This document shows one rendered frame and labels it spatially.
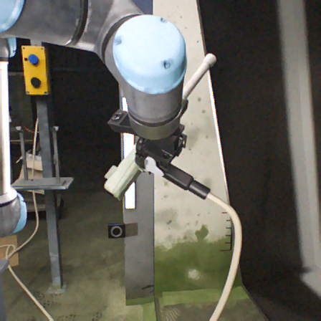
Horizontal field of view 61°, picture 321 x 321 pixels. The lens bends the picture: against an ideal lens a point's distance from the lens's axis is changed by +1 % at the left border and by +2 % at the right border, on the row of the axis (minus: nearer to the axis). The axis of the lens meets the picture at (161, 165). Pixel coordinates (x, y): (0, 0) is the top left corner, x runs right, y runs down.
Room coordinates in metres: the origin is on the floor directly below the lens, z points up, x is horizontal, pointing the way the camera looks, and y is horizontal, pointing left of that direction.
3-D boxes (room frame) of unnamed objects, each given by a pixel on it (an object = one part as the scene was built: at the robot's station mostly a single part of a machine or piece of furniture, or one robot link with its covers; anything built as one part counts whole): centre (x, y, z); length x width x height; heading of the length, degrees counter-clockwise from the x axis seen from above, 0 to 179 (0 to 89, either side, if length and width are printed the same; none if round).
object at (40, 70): (1.61, 0.71, 1.42); 0.12 x 0.06 x 0.26; 96
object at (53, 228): (1.67, 0.71, 0.82); 0.06 x 0.06 x 1.64; 6
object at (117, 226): (1.47, 0.26, 0.51); 0.10 x 0.02 x 0.09; 96
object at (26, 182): (1.51, 0.69, 0.95); 0.26 x 0.15 x 0.32; 96
